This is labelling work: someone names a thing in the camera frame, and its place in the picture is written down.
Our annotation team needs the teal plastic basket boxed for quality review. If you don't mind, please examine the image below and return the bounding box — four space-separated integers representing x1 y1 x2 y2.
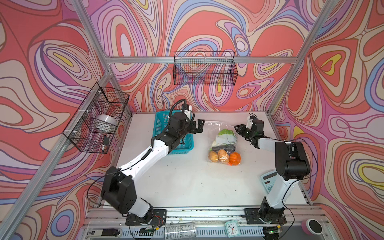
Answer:
153 110 194 155

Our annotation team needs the black eggplant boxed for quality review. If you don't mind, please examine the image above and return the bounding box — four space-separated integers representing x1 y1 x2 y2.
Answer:
210 145 236 152

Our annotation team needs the green lettuce leaf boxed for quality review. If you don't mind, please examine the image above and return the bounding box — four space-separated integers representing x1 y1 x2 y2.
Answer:
212 129 237 147

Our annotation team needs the clear zip top bag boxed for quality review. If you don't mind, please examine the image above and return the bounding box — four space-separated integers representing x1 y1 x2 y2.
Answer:
205 121 242 166

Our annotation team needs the brown potato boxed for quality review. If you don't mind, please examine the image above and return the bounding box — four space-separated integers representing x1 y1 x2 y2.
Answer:
218 149 230 163

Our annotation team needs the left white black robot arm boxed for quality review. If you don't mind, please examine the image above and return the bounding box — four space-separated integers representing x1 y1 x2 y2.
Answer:
101 99 205 224

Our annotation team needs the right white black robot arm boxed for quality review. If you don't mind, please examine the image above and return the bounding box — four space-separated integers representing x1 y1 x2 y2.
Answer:
234 115 311 224

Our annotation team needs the teal calculator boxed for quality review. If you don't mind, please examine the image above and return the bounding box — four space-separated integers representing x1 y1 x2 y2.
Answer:
261 170 278 193

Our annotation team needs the small teal alarm clock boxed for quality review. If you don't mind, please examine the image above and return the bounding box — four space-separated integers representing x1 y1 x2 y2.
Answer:
225 220 241 238

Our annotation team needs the silver drink can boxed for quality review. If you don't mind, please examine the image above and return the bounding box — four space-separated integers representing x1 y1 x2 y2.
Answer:
164 223 197 240

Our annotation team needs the back black wire basket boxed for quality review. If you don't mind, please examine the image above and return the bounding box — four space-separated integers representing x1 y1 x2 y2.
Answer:
173 50 238 86

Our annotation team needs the black wire basket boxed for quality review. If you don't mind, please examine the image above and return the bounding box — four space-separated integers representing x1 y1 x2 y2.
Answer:
63 83 130 154
173 50 238 86

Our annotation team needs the left black wire basket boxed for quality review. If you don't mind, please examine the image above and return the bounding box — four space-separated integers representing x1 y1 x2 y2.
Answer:
63 83 130 154

